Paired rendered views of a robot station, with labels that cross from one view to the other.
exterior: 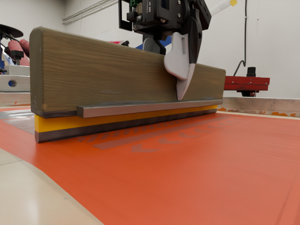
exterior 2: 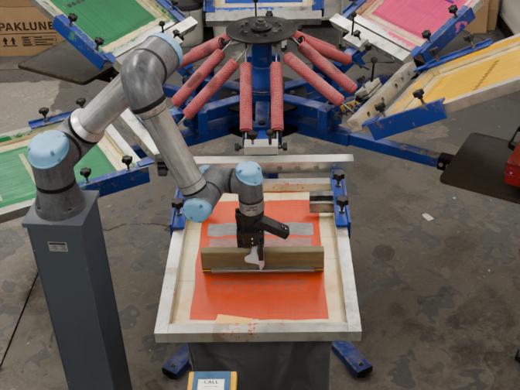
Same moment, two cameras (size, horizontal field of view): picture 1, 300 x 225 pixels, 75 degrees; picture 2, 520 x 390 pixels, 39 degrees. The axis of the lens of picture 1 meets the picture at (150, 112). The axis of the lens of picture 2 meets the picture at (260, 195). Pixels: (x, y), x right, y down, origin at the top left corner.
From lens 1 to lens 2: 219 cm
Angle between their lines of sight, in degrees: 54
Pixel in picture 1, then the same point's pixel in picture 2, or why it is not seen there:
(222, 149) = (232, 300)
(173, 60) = (250, 258)
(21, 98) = not seen: hidden behind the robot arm
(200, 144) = (233, 295)
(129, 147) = (217, 286)
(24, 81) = not seen: hidden behind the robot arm
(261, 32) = not seen: outside the picture
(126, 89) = (230, 264)
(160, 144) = (224, 289)
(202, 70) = (288, 254)
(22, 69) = (254, 149)
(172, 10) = (248, 241)
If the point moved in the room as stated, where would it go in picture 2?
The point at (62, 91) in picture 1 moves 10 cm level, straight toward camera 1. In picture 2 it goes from (206, 265) to (190, 284)
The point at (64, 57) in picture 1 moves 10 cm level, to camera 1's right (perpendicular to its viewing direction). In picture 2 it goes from (206, 258) to (227, 273)
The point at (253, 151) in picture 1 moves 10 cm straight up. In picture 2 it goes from (237, 305) to (234, 279)
